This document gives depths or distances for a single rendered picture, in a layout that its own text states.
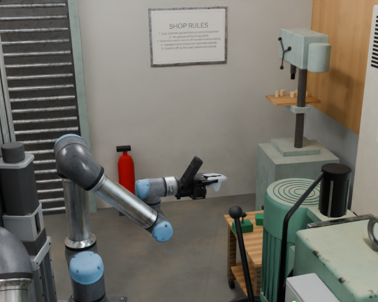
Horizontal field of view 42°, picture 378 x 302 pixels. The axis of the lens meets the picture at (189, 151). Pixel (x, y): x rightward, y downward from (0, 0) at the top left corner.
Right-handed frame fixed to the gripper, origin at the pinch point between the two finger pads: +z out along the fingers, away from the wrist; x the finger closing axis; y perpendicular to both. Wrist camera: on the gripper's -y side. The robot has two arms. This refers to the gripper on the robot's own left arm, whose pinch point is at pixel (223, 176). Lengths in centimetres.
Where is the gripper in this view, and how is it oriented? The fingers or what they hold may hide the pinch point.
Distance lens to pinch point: 196.0
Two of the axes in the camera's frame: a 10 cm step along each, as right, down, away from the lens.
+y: -0.4, 9.4, 3.5
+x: 3.1, 3.4, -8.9
